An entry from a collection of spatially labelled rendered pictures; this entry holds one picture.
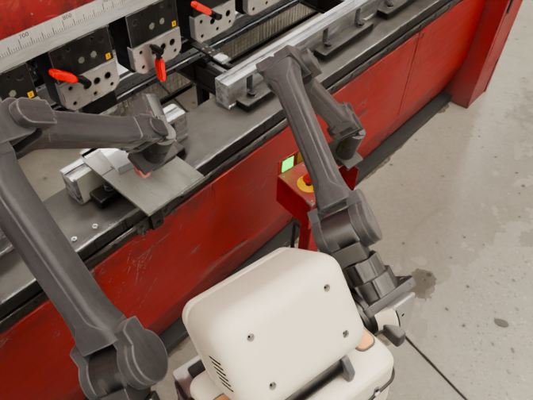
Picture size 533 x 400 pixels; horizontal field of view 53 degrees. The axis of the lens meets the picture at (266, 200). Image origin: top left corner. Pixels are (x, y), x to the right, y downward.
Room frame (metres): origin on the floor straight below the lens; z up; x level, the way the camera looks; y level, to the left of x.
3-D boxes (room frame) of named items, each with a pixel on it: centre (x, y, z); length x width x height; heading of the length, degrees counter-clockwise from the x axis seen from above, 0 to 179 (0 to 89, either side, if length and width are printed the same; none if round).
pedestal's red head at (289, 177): (1.17, -0.16, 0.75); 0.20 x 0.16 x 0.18; 131
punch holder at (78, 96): (1.04, 0.45, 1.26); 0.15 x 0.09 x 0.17; 139
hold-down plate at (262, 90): (1.48, -0.01, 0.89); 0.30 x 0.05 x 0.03; 139
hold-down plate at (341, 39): (1.78, -0.27, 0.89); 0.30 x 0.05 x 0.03; 139
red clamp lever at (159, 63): (1.13, 0.28, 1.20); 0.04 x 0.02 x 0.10; 49
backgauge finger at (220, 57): (1.53, 0.24, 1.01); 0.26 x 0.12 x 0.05; 49
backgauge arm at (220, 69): (1.76, 0.33, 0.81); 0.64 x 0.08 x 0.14; 49
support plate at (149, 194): (0.96, 0.32, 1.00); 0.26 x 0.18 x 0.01; 49
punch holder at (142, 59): (1.19, 0.32, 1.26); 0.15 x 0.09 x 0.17; 139
